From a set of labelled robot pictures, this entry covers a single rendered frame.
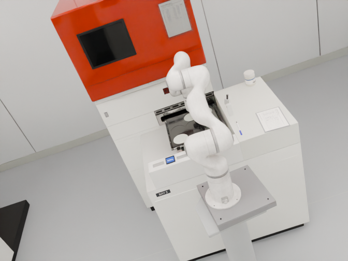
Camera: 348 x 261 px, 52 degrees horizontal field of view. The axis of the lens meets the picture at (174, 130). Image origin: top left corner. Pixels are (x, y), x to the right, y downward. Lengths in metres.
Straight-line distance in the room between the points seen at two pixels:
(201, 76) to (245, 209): 0.70
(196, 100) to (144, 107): 0.86
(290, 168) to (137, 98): 1.11
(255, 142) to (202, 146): 0.55
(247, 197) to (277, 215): 0.72
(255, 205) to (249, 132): 0.47
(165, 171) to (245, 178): 0.46
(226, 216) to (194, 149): 0.40
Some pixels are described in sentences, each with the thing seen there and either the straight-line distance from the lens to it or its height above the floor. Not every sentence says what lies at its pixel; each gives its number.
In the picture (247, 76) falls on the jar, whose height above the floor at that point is 1.05.
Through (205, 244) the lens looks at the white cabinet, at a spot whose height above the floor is 0.19.
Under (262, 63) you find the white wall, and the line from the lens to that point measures 4.34.
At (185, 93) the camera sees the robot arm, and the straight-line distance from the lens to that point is 2.32.
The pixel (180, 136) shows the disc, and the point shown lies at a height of 0.90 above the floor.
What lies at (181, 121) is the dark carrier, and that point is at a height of 0.90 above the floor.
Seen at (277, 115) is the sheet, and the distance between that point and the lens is 2.21.
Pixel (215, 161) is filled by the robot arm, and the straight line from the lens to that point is 1.73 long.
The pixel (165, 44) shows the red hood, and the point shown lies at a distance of 2.32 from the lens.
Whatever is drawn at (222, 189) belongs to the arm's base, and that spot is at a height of 0.97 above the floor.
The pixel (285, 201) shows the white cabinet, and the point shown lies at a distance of 2.51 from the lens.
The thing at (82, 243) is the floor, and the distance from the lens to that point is 3.34.
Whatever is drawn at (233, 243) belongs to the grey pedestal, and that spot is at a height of 0.56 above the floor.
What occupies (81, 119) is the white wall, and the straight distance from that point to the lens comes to 4.34.
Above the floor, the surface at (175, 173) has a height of 0.89.
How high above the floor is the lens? 2.26
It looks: 34 degrees down
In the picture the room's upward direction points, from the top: 20 degrees counter-clockwise
